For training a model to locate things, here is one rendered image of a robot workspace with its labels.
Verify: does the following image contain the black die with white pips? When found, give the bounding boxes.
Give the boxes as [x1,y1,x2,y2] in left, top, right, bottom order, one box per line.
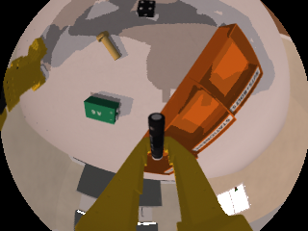
[137,0,156,17]

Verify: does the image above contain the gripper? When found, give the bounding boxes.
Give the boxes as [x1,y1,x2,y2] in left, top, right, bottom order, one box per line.
[75,137,253,231]

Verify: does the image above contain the orange labelled storage bins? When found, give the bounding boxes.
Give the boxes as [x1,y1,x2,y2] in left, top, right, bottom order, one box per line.
[144,23,264,175]

